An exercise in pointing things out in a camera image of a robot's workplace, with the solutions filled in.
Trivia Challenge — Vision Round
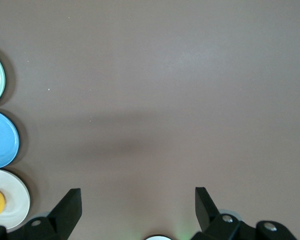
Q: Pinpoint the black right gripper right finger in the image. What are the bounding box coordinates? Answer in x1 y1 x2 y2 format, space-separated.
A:
189 186 299 240

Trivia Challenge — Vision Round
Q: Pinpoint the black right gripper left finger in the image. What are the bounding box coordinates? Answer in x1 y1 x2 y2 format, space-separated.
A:
0 188 83 240

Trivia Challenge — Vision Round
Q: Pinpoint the beige round plate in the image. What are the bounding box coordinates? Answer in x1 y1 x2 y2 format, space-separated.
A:
0 169 31 230

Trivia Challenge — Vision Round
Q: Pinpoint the blue round plate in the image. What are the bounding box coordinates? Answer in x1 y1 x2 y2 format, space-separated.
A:
0 109 21 169

